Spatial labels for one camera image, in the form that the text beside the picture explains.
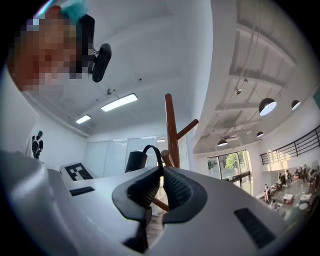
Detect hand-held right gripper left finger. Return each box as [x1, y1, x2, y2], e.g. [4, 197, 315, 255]
[0, 149, 165, 256]

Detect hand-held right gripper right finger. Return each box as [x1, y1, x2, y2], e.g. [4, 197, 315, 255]
[149, 166, 295, 256]

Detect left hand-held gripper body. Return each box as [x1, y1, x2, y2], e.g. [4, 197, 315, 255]
[59, 162, 99, 187]

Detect black umbrella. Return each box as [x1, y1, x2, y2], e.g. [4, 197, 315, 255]
[124, 144, 165, 176]

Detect brown wooden coat rack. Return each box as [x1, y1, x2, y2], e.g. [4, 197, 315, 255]
[152, 93, 200, 213]

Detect frosted glass partition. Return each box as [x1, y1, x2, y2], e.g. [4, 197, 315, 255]
[85, 136, 169, 179]

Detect glass entrance doors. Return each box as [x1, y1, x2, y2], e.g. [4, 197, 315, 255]
[206, 149, 252, 196]

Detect short rectangular ceiling light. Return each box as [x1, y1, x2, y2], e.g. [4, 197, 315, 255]
[75, 114, 92, 125]

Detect person's white shirt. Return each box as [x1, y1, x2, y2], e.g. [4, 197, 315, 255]
[0, 65, 41, 161]

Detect long rectangular ceiling light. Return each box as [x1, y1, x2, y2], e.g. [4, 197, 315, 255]
[100, 92, 139, 113]

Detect black metal railing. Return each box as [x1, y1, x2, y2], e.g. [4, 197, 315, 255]
[259, 124, 320, 166]

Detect large black pendant lamp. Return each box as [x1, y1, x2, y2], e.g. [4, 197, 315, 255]
[258, 97, 278, 117]

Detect person's head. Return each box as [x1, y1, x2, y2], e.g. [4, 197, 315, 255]
[7, 4, 84, 94]

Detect teal head cap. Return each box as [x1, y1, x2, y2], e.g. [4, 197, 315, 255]
[59, 0, 90, 25]

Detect black head camera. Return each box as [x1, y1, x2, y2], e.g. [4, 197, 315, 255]
[91, 43, 113, 84]

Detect black head strap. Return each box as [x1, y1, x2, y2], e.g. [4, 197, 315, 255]
[74, 14, 96, 74]

